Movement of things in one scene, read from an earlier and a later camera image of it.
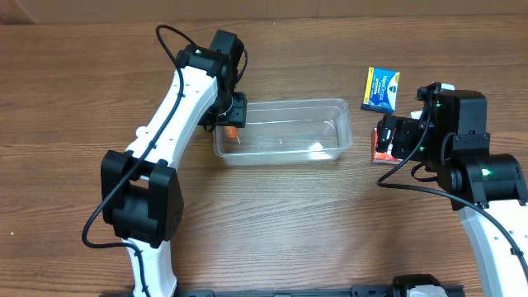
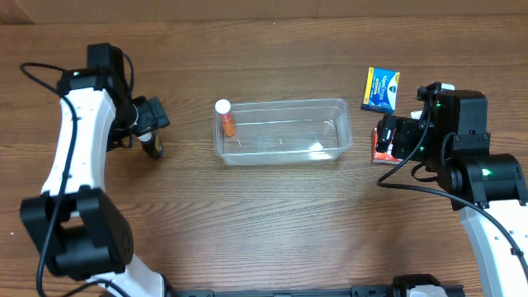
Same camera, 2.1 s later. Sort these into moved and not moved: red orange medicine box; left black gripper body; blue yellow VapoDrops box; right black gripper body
Moved: left black gripper body
Not moved: red orange medicine box; blue yellow VapoDrops box; right black gripper body
